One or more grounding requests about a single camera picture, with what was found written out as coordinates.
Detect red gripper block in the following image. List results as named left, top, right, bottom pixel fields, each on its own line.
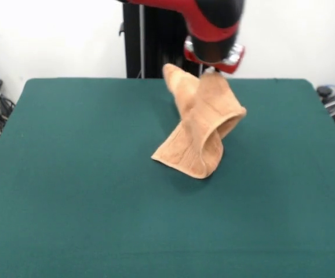
left=184, top=37, right=247, bottom=75

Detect tan terry towel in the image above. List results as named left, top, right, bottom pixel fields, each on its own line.
left=151, top=63, right=248, bottom=180

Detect dark green table cloth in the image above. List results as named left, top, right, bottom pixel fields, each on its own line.
left=0, top=77, right=335, bottom=278

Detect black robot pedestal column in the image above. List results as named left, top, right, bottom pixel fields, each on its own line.
left=118, top=0, right=214, bottom=79

